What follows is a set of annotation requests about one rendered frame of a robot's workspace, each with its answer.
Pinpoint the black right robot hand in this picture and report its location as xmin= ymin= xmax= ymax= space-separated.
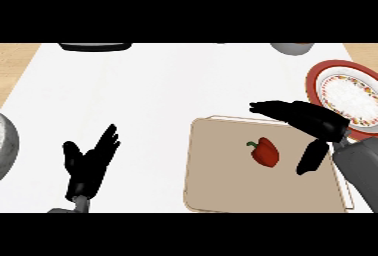
xmin=248 ymin=100 xmax=352 ymax=176

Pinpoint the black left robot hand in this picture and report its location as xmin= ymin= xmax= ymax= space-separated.
xmin=62 ymin=123 xmax=123 ymax=203

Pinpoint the red rimmed patterned plate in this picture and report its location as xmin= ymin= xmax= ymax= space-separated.
xmin=304 ymin=59 xmax=378 ymax=142

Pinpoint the red bell pepper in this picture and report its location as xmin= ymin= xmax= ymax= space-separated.
xmin=245 ymin=136 xmax=281 ymax=169

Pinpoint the beige tray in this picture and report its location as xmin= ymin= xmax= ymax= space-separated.
xmin=182 ymin=115 xmax=356 ymax=214

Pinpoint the grey round bowl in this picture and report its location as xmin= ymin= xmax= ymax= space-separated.
xmin=0 ymin=113 xmax=22 ymax=182

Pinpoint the grey pot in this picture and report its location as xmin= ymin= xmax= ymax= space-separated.
xmin=269 ymin=42 xmax=316 ymax=57

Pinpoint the black and white appliance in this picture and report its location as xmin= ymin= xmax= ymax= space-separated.
xmin=56 ymin=42 xmax=135 ymax=53

